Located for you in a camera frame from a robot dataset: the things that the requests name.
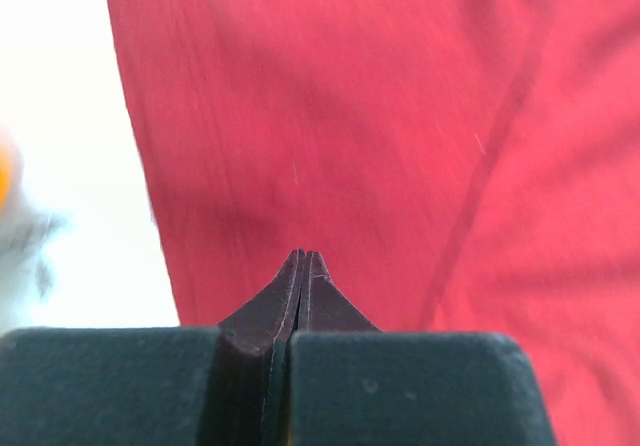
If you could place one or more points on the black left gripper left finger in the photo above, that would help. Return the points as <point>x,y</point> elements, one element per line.
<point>221,385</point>

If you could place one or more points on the orange snack packet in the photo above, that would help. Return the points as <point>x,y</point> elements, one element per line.
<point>8,165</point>

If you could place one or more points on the red t-shirt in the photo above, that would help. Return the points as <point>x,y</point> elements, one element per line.
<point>460,165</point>

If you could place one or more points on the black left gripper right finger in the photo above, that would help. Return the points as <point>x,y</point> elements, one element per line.
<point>351,384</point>

